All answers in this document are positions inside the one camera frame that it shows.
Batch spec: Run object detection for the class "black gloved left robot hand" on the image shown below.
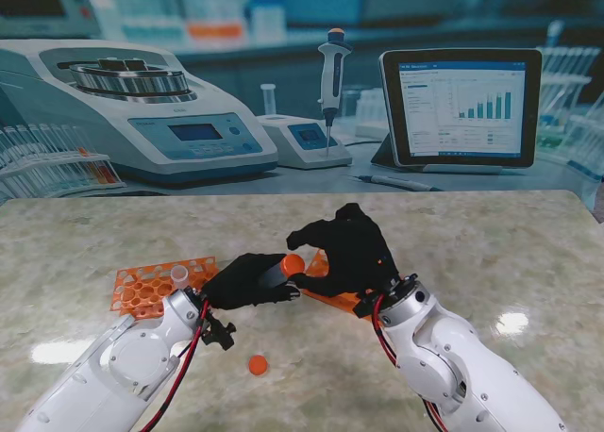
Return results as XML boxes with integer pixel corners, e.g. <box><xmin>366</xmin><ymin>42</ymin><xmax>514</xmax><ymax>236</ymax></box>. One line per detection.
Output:
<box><xmin>200</xmin><ymin>252</ymin><xmax>301</xmax><ymax>310</ymax></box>

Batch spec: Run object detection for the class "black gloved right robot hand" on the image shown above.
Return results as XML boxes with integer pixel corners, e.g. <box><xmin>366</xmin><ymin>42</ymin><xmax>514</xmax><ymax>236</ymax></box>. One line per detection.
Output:
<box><xmin>286</xmin><ymin>203</ymin><xmax>402</xmax><ymax>299</ymax></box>

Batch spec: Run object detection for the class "orange test tube rack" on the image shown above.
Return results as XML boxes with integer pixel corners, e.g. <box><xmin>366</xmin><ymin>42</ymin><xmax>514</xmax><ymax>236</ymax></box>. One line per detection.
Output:
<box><xmin>301</xmin><ymin>247</ymin><xmax>383</xmax><ymax>316</ymax></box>
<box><xmin>110</xmin><ymin>257</ymin><xmax>221</xmax><ymax>321</ymax></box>

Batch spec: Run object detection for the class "printed laboratory backdrop banner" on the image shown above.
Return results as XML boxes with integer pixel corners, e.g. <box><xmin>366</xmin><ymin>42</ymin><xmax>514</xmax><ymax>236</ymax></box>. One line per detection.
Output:
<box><xmin>0</xmin><ymin>0</ymin><xmax>604</xmax><ymax>224</ymax></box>

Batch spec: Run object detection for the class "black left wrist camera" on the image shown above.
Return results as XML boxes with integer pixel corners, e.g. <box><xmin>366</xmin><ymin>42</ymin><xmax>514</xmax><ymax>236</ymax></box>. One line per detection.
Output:
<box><xmin>202</xmin><ymin>314</ymin><xmax>237</xmax><ymax>351</ymax></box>

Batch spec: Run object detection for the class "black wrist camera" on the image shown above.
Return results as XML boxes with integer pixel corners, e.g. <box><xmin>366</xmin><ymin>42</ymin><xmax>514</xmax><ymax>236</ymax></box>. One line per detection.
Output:
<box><xmin>202</xmin><ymin>314</ymin><xmax>237</xmax><ymax>351</ymax></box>
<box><xmin>354</xmin><ymin>290</ymin><xmax>386</xmax><ymax>321</ymax></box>

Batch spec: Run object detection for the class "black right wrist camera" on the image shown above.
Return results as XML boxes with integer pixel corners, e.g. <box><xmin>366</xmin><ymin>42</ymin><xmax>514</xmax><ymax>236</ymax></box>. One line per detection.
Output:
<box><xmin>354</xmin><ymin>290</ymin><xmax>386</xmax><ymax>321</ymax></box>

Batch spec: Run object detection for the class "red black right arm cable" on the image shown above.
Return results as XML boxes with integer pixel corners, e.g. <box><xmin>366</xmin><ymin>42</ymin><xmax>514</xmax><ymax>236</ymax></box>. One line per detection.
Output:
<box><xmin>372</xmin><ymin>293</ymin><xmax>449</xmax><ymax>432</ymax></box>

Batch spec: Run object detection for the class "red black arm cable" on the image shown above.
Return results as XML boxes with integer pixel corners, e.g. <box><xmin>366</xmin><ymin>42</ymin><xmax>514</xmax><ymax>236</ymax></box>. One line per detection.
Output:
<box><xmin>372</xmin><ymin>293</ymin><xmax>449</xmax><ymax>432</ymax></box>
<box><xmin>136</xmin><ymin>299</ymin><xmax>211</xmax><ymax>432</ymax></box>

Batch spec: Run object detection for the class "red black left arm cable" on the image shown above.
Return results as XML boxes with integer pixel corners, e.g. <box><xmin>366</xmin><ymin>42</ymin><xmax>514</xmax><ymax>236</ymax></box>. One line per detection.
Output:
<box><xmin>136</xmin><ymin>299</ymin><xmax>211</xmax><ymax>432</ymax></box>

